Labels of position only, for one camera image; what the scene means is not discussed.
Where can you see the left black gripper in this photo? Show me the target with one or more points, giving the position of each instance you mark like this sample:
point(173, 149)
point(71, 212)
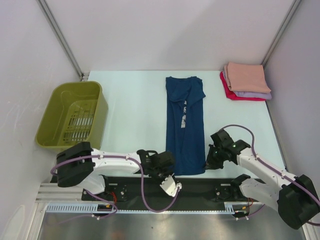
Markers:
point(167, 173)

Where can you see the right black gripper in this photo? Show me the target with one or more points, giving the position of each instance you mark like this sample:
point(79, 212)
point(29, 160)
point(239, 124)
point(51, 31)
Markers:
point(210, 163)

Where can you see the dark blue t shirt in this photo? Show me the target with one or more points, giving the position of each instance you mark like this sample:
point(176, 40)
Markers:
point(185, 135)

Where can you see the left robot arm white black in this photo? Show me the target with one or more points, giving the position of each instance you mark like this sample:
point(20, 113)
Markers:
point(87, 167)

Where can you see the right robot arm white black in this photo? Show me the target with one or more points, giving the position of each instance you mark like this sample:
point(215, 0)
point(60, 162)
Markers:
point(293, 197)

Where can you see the folded red t shirt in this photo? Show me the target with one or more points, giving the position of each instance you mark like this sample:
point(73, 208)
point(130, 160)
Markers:
point(232, 96)

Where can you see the folded lilac t shirt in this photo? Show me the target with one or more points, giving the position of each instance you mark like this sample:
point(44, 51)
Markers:
point(266, 96)

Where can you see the folded pink t shirt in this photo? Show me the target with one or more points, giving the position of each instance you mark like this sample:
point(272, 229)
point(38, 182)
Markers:
point(246, 78)

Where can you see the olive green plastic basket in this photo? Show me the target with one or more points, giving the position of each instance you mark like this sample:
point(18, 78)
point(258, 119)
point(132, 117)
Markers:
point(76, 112)

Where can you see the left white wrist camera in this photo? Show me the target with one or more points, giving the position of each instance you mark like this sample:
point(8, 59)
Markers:
point(170, 186)

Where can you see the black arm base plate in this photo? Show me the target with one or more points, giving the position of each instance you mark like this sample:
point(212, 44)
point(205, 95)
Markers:
point(142, 194)

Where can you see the white slotted cable duct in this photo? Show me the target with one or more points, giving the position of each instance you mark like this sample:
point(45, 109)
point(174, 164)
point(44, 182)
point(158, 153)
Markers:
point(104, 208)

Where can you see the right aluminium frame post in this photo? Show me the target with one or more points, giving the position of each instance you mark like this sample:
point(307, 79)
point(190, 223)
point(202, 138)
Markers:
point(281, 31)

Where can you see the aluminium frame post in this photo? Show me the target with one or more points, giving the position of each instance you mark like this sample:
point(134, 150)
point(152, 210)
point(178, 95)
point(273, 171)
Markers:
point(281, 31)
point(54, 25)

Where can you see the left aluminium frame post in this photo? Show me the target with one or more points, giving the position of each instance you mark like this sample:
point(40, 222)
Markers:
point(54, 25)

